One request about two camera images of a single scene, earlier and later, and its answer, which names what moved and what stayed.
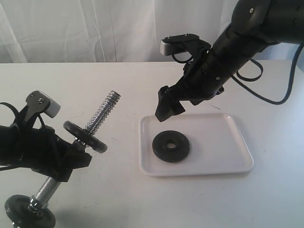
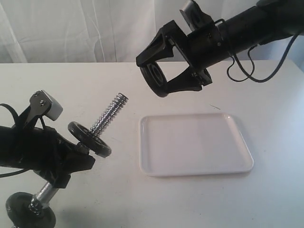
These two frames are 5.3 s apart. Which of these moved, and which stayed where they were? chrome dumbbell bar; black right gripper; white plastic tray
Moved: black right gripper; chrome dumbbell bar
Stayed: white plastic tray
